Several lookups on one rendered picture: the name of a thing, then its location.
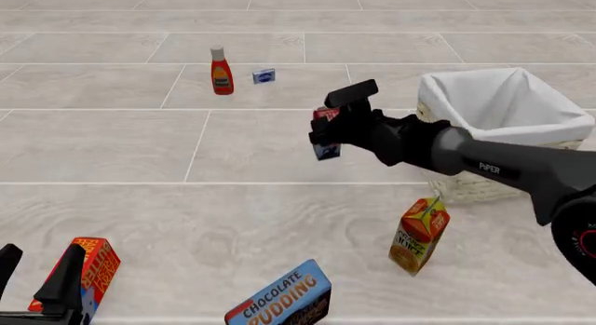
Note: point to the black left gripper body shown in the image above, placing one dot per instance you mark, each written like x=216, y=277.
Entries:
x=37, y=318

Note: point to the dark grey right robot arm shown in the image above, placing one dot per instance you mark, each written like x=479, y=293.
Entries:
x=493, y=164

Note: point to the small blue box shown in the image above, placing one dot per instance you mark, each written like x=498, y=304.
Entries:
x=264, y=76

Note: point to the red and blue milk carton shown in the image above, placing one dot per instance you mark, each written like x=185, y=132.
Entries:
x=329, y=152

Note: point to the red ketchup bottle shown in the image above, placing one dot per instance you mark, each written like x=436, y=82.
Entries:
x=221, y=75

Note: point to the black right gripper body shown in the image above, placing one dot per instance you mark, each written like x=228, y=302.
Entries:
x=357, y=129

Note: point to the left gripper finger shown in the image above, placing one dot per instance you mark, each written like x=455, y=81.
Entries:
x=63, y=279
x=9, y=265

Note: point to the blue chocolate pudding box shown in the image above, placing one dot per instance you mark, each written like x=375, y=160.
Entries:
x=279, y=298

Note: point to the orange butter box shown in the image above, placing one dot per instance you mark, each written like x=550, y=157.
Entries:
x=101, y=265

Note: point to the black plate on stalk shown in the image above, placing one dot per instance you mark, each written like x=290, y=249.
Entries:
x=351, y=92

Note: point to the wicker basket with white liner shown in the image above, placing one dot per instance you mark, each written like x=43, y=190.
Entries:
x=498, y=101

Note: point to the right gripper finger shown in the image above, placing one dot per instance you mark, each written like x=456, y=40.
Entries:
x=326, y=132

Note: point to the orange juice carton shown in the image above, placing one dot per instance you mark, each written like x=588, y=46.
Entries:
x=419, y=234

